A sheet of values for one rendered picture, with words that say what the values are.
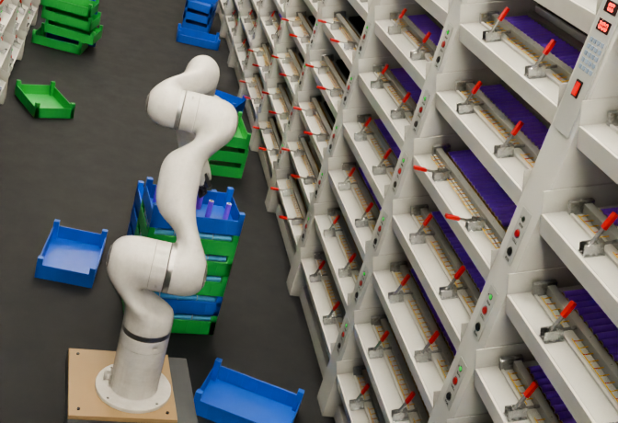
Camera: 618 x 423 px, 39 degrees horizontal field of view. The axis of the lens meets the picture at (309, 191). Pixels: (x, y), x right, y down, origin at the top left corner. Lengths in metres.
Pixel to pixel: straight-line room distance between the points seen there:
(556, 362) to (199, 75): 1.11
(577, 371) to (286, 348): 1.61
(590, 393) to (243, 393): 1.46
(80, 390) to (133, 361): 0.17
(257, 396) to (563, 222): 1.40
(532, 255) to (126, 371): 1.01
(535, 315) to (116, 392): 1.04
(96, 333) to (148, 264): 0.96
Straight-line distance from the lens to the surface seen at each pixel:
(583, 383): 1.63
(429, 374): 2.18
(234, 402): 2.79
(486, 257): 1.95
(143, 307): 2.08
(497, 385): 1.89
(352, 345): 2.70
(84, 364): 2.33
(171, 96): 2.12
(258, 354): 3.02
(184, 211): 2.05
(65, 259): 3.30
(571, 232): 1.71
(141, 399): 2.23
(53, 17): 5.47
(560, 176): 1.74
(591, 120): 1.71
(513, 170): 1.93
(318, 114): 3.62
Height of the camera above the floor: 1.71
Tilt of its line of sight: 23 degrees down
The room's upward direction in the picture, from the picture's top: 17 degrees clockwise
